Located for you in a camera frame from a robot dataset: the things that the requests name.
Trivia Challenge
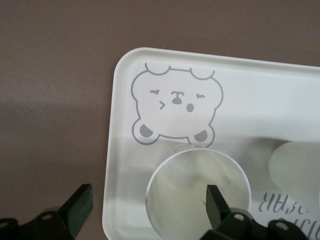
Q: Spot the white bear print tray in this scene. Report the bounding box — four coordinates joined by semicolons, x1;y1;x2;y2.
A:
101;47;320;240

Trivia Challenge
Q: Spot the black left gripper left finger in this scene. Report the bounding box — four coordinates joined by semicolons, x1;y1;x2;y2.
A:
18;183;94;240

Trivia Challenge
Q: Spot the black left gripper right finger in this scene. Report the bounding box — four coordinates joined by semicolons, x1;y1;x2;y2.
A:
201;184;254;240

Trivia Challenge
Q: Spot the white plastic cup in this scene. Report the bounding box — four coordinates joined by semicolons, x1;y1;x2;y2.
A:
268;141;320;198
144;147;252;240

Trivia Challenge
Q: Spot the brown table cover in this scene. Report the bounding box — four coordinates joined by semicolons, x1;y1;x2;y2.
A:
0;0;320;240

